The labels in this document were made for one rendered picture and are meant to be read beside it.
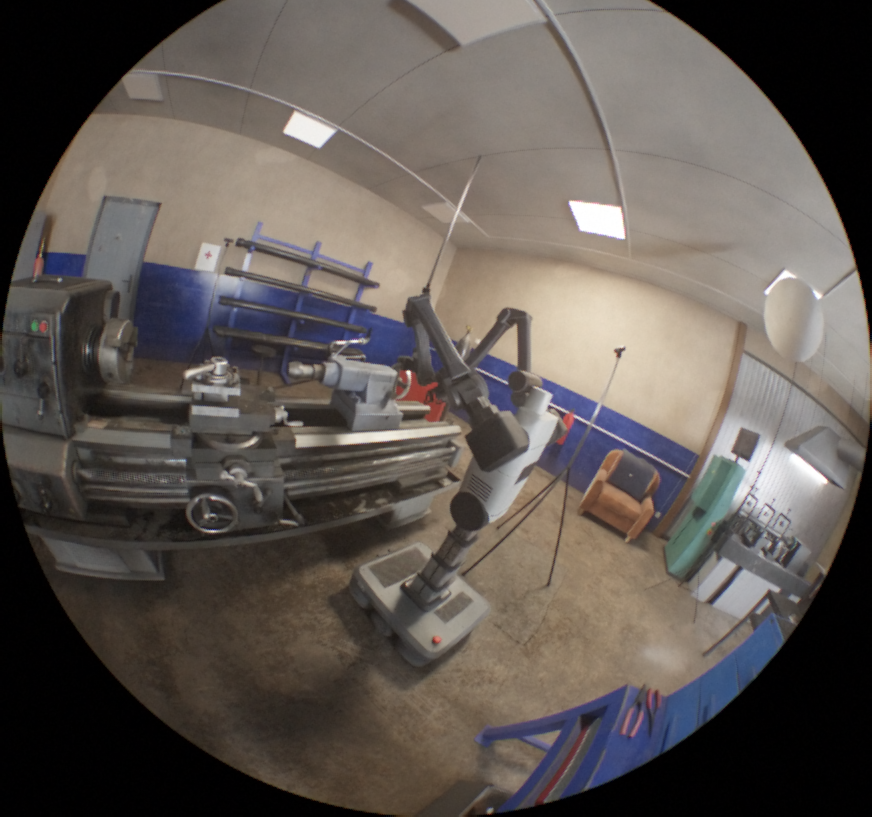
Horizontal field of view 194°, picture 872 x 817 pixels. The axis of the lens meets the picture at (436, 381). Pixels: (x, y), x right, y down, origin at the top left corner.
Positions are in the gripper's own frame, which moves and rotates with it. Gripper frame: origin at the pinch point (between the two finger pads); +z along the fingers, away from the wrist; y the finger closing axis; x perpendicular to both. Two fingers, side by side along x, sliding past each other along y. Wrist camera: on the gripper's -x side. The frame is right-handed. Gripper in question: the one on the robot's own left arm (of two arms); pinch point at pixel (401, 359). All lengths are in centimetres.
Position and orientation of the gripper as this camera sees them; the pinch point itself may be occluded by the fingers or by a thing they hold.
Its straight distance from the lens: 140.0
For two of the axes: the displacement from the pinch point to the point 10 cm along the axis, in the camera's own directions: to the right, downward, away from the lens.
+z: -6.8, -3.8, 6.3
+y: -6.8, 0.2, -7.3
